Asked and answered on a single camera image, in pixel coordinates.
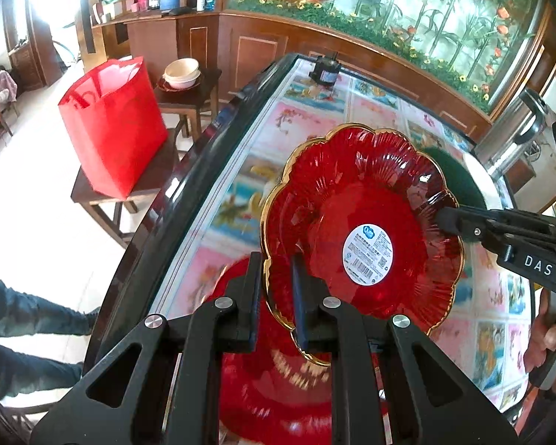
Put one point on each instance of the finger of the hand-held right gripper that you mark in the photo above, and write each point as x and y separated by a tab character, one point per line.
477	225

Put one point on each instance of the dark wooden stool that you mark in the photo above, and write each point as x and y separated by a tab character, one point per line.
97	197

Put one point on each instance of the wooden cabinet counter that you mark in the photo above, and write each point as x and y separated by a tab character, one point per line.
255	51

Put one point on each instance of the cream bowl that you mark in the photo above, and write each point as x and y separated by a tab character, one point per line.
181	67
181	83

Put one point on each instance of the stainless steel kettle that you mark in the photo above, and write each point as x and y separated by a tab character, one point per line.
514	143

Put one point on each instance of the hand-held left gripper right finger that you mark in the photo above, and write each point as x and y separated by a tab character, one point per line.
301	299

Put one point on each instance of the black cylindrical device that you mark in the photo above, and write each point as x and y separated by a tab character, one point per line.
324	70

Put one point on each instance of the glass table with floral print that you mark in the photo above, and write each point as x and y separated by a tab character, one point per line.
306	116

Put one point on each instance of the red fabric bag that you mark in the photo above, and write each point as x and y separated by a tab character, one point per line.
116	139

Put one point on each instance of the dark red plate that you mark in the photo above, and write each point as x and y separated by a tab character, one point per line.
161	85

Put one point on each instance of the red glass plate gold rim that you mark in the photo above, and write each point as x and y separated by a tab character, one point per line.
375	185
278	380

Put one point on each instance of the person's right hand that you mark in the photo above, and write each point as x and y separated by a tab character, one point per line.
540	338

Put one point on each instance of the wooden door frame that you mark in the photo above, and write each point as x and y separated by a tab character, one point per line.
32	51

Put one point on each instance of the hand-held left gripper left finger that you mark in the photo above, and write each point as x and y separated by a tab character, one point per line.
255	289

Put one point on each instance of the dark green bowl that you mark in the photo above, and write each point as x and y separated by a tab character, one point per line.
458	181

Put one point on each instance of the small wooden side table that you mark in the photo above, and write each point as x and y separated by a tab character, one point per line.
190	98

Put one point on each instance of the white bowl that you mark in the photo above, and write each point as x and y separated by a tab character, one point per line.
491	190

